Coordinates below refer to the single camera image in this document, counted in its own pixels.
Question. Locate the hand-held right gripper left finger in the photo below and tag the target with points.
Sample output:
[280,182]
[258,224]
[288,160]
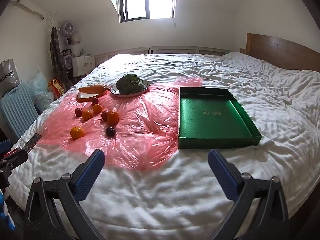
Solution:
[92,171]

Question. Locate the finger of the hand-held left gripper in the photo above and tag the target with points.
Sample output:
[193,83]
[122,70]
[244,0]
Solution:
[33,142]

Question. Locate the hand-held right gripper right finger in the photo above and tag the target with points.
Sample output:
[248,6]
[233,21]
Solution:
[222,173]

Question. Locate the bumpy mandarin orange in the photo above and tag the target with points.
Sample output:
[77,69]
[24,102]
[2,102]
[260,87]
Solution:
[77,132]

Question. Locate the dark purple plum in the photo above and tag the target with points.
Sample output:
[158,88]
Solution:
[110,131]

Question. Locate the green shallow box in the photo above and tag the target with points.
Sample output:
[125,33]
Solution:
[212,120]

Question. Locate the medium orange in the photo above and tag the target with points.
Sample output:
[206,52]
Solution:
[87,114]

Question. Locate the large smooth orange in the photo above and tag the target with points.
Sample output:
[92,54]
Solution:
[113,117]

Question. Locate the light blue suitcase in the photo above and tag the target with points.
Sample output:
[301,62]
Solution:
[17,107]

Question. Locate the white quilt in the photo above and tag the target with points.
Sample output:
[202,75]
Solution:
[175,195]

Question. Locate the red plum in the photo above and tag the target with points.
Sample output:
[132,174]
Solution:
[94,100]
[78,111]

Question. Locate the light blue plastic bag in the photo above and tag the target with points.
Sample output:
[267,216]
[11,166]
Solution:
[40,87]

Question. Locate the red tomato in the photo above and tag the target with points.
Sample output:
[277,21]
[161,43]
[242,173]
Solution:
[105,115]

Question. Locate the orange snack bag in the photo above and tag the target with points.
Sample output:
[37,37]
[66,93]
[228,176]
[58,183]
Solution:
[57,87]

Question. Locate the small orange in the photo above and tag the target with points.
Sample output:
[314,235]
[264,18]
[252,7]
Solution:
[97,108]

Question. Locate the pink plastic sheet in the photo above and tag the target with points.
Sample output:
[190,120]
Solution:
[140,120]

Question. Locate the orange-rimmed plate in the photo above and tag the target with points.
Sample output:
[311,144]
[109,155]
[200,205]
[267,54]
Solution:
[87,96]

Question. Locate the grey printed bag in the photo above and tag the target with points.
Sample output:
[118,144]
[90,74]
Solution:
[7,75]

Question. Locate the carrot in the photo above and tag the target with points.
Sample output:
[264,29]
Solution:
[93,89]

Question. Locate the small white fan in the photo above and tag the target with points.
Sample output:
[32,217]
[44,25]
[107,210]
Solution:
[68,28]
[67,61]

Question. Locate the white cardboard box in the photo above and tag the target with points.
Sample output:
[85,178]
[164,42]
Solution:
[83,65]

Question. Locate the plaid scarf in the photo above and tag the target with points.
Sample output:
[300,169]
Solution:
[55,52]

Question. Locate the green leafy vegetable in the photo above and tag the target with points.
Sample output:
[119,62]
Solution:
[131,83]

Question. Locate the round metal plate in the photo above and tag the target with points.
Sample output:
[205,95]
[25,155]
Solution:
[146,88]

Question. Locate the white plastic bags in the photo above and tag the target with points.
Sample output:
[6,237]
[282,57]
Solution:
[77,45]

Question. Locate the white panelled ledge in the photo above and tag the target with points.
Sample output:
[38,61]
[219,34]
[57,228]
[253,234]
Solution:
[175,50]

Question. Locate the wooden headboard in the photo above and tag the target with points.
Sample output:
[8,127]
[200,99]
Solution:
[275,47]

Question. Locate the white wall pipe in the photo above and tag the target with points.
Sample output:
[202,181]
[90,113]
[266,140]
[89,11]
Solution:
[27,9]

